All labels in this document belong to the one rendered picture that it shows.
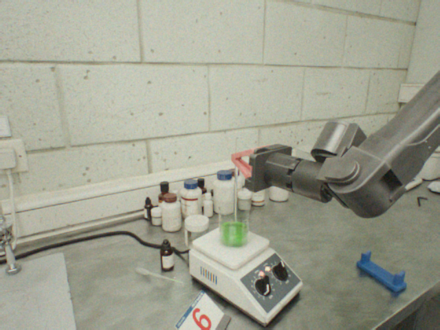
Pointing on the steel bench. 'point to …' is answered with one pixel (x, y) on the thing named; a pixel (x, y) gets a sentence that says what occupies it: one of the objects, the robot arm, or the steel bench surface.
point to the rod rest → (394, 281)
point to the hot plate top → (238, 258)
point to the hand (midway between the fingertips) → (236, 157)
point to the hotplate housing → (238, 295)
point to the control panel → (279, 288)
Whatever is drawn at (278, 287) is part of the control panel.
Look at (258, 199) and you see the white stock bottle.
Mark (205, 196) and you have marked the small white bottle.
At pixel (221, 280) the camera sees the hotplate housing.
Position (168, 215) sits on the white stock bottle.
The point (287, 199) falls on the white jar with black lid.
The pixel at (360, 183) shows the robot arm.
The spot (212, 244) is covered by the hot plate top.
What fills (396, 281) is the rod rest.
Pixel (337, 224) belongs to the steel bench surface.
